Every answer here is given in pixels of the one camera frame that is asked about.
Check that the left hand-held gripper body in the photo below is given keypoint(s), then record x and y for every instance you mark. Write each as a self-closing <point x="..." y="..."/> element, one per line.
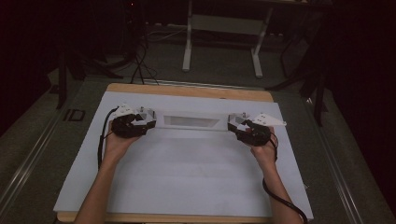
<point x="123" y="127"/>

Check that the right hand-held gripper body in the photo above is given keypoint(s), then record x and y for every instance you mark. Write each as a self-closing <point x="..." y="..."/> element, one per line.
<point x="258" y="135"/>

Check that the person's right hand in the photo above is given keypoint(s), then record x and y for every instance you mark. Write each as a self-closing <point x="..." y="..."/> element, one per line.
<point x="266" y="154"/>

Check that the person's left hand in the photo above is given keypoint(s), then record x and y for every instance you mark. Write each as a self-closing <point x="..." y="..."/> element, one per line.
<point x="113" y="149"/>

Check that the black floor socket plate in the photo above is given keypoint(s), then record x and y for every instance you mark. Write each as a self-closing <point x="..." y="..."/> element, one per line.
<point x="74" y="114"/>

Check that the pale blue table mat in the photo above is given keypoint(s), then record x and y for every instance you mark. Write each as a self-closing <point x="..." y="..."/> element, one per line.
<point x="186" y="174"/>

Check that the black metal stand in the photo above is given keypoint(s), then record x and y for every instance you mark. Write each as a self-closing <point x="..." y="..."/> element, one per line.
<point x="311" y="71"/>

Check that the metal floor rail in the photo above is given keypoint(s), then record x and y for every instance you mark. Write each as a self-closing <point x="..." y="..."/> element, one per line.
<point x="28" y="161"/>
<point x="337" y="161"/>

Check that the white metal desk frame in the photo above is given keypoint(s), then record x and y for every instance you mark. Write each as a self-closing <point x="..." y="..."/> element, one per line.
<point x="222" y="25"/>

